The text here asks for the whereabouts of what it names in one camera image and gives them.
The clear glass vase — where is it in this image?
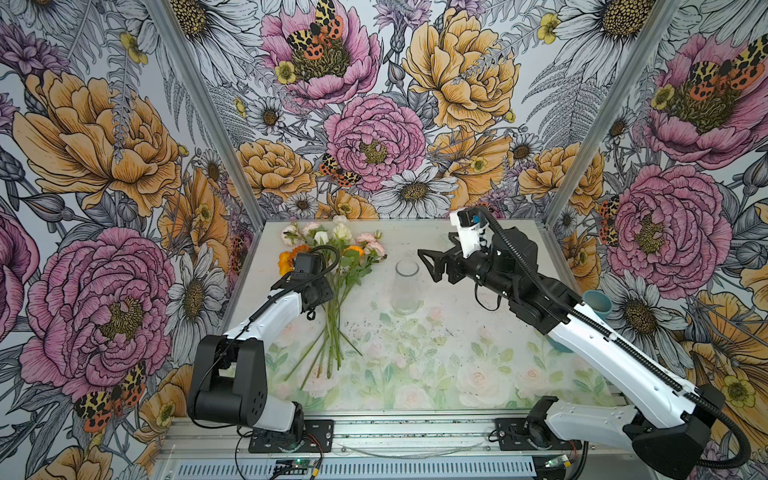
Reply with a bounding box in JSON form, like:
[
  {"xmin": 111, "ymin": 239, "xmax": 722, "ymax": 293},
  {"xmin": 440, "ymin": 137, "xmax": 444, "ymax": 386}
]
[{"xmin": 392, "ymin": 258, "xmax": 421, "ymax": 315}]

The pink carnation flower stem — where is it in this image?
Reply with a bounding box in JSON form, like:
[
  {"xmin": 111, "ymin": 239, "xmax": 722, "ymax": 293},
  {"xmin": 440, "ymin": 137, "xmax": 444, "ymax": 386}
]
[{"xmin": 301, "ymin": 245, "xmax": 341, "ymax": 388}]

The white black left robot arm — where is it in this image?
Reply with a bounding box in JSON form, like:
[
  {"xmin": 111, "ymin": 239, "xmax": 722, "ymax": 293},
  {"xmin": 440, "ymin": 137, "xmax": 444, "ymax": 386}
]
[{"xmin": 187, "ymin": 245, "xmax": 341, "ymax": 442}]

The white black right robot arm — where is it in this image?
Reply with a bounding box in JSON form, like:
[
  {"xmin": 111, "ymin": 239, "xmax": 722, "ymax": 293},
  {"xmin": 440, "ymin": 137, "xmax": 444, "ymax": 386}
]
[{"xmin": 418, "ymin": 225, "xmax": 752, "ymax": 479}]

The teal cylindrical vase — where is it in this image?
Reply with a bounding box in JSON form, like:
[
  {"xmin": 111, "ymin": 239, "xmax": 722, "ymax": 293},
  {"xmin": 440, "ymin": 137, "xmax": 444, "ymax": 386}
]
[{"xmin": 547, "ymin": 290, "xmax": 613, "ymax": 353}]

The orange yellow ranunculus stem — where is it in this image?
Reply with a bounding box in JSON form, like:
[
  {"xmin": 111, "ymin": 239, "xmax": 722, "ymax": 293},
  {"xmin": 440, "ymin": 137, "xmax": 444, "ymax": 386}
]
[{"xmin": 278, "ymin": 244, "xmax": 311, "ymax": 276}]

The pink tipped rosebud stem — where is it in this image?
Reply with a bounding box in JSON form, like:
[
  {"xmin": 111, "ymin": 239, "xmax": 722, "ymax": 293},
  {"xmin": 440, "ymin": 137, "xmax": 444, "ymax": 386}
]
[{"xmin": 280, "ymin": 222, "xmax": 322, "ymax": 247}]

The orange flower stem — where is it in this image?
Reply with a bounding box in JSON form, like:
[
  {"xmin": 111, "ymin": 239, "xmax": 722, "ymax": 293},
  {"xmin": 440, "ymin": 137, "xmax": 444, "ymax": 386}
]
[{"xmin": 342, "ymin": 245, "xmax": 366, "ymax": 262}]

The pink white rose stem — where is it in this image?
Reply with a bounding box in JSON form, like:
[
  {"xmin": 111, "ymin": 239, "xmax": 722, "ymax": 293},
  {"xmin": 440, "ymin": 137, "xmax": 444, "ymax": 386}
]
[{"xmin": 332, "ymin": 232, "xmax": 387, "ymax": 328}]

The green circuit board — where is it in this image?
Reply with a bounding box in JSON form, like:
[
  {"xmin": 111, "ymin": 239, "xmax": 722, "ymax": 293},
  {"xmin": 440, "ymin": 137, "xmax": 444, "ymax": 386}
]
[{"xmin": 270, "ymin": 458, "xmax": 322, "ymax": 480}]

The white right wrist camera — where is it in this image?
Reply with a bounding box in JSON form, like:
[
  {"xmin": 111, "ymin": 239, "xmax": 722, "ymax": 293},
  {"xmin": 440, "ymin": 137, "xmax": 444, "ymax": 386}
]
[{"xmin": 449, "ymin": 207, "xmax": 488, "ymax": 258}]

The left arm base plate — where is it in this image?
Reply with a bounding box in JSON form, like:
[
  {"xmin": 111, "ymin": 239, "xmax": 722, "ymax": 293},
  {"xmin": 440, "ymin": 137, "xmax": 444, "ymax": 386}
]
[{"xmin": 248, "ymin": 419, "xmax": 335, "ymax": 454}]

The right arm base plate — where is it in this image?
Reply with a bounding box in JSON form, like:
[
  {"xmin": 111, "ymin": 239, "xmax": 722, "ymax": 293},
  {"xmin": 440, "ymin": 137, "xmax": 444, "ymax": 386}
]
[{"xmin": 487, "ymin": 417, "xmax": 582, "ymax": 452}]

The aluminium front rail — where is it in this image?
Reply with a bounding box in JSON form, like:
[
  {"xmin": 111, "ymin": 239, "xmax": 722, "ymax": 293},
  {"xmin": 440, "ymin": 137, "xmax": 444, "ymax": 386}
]
[{"xmin": 161, "ymin": 410, "xmax": 667, "ymax": 460}]

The right aluminium corner post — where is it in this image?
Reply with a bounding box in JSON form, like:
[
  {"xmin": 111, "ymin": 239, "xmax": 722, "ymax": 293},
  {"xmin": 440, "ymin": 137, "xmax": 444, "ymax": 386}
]
[{"xmin": 542, "ymin": 0, "xmax": 682, "ymax": 226}]

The aluminium corner post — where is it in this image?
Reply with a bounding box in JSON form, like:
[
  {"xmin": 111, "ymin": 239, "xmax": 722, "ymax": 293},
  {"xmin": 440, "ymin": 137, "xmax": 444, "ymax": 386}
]
[
  {"xmin": 542, "ymin": 0, "xmax": 682, "ymax": 226},
  {"xmin": 140, "ymin": 0, "xmax": 266, "ymax": 229}
]

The left aluminium corner post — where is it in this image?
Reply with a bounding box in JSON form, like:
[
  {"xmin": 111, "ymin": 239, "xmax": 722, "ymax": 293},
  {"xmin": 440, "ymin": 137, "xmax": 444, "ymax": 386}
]
[{"xmin": 140, "ymin": 0, "xmax": 266, "ymax": 229}]

